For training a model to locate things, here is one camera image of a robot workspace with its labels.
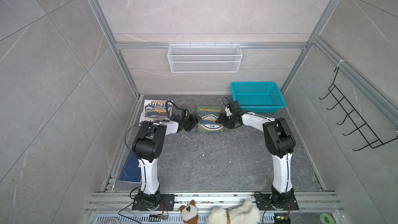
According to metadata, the green tank top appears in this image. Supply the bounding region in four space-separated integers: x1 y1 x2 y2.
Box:
197 105 225 133

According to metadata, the teal plastic basket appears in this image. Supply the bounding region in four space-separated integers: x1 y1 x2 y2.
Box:
231 82 286 114

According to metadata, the white navy-trimmed tank top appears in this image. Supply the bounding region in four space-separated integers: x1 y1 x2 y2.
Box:
140 100 173 122

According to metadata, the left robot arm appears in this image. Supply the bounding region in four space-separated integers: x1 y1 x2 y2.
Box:
124 100 199 209

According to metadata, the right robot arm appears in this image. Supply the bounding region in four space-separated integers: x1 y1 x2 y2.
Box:
216 101 296 209

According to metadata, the blue book yellow label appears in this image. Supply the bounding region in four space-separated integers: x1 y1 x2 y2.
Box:
119 152 142 184

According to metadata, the brown white plush toy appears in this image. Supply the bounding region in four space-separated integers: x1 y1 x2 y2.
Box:
179 200 199 224

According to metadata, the white fluffy plush toy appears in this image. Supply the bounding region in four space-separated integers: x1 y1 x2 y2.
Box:
206 200 261 224

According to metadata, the small green black device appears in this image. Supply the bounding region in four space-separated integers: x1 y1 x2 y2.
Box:
274 214 291 224

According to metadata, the green tape roll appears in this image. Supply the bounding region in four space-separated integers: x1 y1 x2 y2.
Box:
319 213 336 224

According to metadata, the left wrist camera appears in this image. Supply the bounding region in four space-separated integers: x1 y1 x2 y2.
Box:
174 108 189 118

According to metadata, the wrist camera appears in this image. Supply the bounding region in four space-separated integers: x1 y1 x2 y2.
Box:
225 101 243 117
174 108 189 118

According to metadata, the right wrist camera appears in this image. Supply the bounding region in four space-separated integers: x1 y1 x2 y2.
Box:
225 101 243 117

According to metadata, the white wire mesh shelf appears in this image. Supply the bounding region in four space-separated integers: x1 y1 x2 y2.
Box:
167 45 243 73

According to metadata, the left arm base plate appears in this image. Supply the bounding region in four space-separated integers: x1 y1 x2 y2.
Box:
132 194 175 211

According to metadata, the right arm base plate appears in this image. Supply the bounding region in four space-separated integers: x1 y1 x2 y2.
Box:
254 192 299 211

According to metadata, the white slotted cable duct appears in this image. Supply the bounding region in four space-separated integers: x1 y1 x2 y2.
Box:
91 213 275 224

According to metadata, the aluminium frame rail front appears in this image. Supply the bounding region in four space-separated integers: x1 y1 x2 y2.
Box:
85 191 344 214

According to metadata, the black wire hook rack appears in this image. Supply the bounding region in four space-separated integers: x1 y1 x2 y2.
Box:
319 67 398 151

